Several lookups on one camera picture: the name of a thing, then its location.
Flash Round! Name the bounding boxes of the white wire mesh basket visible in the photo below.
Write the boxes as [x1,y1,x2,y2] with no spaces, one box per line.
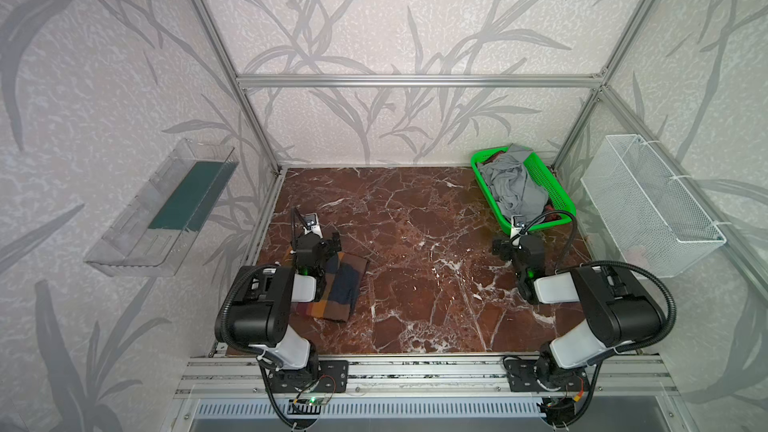
[581,134,727,278]

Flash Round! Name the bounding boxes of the grey long sleeve shirt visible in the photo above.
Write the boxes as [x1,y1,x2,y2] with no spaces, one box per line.
[478,144,549,224]

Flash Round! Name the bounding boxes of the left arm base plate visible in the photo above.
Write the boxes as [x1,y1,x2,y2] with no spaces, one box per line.
[267,360,349,394]

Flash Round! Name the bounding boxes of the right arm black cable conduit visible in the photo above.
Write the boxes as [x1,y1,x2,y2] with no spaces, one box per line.
[521,209,678,354]

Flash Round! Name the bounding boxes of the folded multicolour plaid shirt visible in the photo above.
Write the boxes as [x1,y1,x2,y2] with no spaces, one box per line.
[295,252,369,323]

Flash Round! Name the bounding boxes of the aluminium cage frame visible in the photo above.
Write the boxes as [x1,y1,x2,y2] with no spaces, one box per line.
[167,0,768,301]

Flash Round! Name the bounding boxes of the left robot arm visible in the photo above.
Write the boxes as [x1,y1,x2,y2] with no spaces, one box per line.
[215,232,341,387]

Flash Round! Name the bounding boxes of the clear acrylic wall shelf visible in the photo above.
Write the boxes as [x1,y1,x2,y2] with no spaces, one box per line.
[84,139,239,278]

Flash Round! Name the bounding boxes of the aluminium front rail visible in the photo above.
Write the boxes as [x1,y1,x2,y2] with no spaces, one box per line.
[174,353,680,399]

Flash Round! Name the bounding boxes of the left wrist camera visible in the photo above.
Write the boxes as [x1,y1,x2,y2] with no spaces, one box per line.
[301,213,323,238]

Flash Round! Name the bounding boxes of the green plastic basket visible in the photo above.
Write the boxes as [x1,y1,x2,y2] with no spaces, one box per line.
[471,146,576,234]

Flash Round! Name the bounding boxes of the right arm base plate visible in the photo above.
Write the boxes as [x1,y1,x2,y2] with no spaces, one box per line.
[502,356,590,395]

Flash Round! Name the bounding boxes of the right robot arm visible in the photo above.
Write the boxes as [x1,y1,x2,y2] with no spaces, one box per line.
[491,235,677,391]

